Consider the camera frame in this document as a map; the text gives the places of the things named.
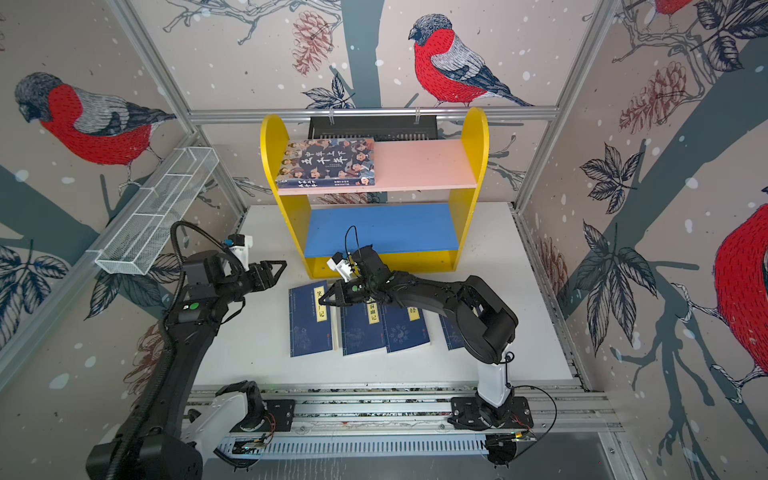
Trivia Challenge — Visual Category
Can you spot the blue book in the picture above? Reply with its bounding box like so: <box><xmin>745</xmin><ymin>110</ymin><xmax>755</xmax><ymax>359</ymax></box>
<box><xmin>382</xmin><ymin>305</ymin><xmax>430</xmax><ymax>353</ymax></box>
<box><xmin>439</xmin><ymin>315</ymin><xmax>465</xmax><ymax>351</ymax></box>
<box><xmin>340</xmin><ymin>302</ymin><xmax>387</xmax><ymax>356</ymax></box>
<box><xmin>288</xmin><ymin>281</ymin><xmax>334</xmax><ymax>358</ymax></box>

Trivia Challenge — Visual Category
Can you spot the large illustrated colourful book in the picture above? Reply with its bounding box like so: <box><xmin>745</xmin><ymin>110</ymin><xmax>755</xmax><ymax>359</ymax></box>
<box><xmin>276</xmin><ymin>138</ymin><xmax>375</xmax><ymax>189</ymax></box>

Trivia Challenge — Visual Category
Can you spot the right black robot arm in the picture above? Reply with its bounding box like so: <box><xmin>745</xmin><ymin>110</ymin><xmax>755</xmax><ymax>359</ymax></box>
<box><xmin>319</xmin><ymin>245</ymin><xmax>519</xmax><ymax>409</ymax></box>

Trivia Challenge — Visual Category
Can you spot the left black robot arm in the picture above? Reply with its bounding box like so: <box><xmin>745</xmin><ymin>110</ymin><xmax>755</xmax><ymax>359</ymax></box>
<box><xmin>86</xmin><ymin>250</ymin><xmax>287</xmax><ymax>479</ymax></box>

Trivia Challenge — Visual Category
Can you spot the yellow pink blue shelf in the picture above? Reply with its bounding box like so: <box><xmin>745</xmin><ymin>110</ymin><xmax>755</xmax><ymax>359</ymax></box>
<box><xmin>259</xmin><ymin>107</ymin><xmax>490</xmax><ymax>280</ymax></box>

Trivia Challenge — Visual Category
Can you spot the black vent panel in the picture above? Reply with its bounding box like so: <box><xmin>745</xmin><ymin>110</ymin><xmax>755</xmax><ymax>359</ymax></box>
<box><xmin>308</xmin><ymin>116</ymin><xmax>438</xmax><ymax>142</ymax></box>

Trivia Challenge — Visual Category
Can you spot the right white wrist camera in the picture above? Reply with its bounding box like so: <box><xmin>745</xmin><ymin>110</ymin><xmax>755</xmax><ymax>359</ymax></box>
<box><xmin>327</xmin><ymin>252</ymin><xmax>357</xmax><ymax>282</ymax></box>

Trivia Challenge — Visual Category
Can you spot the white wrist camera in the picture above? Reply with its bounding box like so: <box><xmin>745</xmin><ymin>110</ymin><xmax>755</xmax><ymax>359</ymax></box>
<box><xmin>327</xmin><ymin>252</ymin><xmax>357</xmax><ymax>282</ymax></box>
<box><xmin>224</xmin><ymin>234</ymin><xmax>253</xmax><ymax>270</ymax></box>

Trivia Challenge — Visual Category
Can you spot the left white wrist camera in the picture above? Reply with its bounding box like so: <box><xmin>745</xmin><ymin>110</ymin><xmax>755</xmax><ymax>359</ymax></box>
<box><xmin>224</xmin><ymin>234</ymin><xmax>253</xmax><ymax>270</ymax></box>

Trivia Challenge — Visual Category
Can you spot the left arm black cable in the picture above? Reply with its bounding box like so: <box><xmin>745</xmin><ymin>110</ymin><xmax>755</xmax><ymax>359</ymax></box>
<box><xmin>169</xmin><ymin>220</ymin><xmax>232</xmax><ymax>313</ymax></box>

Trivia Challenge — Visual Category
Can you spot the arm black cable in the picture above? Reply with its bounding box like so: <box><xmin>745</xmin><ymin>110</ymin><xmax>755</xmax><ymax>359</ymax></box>
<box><xmin>169</xmin><ymin>220</ymin><xmax>232</xmax><ymax>313</ymax></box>
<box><xmin>506</xmin><ymin>383</ymin><xmax>559</xmax><ymax>463</ymax></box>

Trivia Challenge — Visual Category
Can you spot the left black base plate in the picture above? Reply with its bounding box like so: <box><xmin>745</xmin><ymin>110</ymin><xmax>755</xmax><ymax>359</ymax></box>
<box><xmin>233</xmin><ymin>399</ymin><xmax>296</xmax><ymax>434</ymax></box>

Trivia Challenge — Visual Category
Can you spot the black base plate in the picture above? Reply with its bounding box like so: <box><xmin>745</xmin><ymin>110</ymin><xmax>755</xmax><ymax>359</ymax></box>
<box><xmin>448</xmin><ymin>395</ymin><xmax>534</xmax><ymax>431</ymax></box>
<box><xmin>233</xmin><ymin>399</ymin><xmax>296</xmax><ymax>434</ymax></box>

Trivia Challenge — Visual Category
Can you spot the white wire mesh basket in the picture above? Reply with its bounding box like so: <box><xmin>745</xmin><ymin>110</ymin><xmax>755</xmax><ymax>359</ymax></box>
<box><xmin>95</xmin><ymin>146</ymin><xmax>219</xmax><ymax>275</ymax></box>

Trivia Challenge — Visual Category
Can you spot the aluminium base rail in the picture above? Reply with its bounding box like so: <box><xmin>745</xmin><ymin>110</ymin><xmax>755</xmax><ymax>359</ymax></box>
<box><xmin>182</xmin><ymin>386</ymin><xmax>623</xmax><ymax>468</ymax></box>

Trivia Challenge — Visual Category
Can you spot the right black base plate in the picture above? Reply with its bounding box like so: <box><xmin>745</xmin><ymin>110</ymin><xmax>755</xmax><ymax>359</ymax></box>
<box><xmin>448</xmin><ymin>395</ymin><xmax>534</xmax><ymax>431</ymax></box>

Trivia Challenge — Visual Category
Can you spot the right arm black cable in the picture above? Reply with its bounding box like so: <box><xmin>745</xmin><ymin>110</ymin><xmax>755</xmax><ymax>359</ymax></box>
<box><xmin>506</xmin><ymin>383</ymin><xmax>559</xmax><ymax>463</ymax></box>

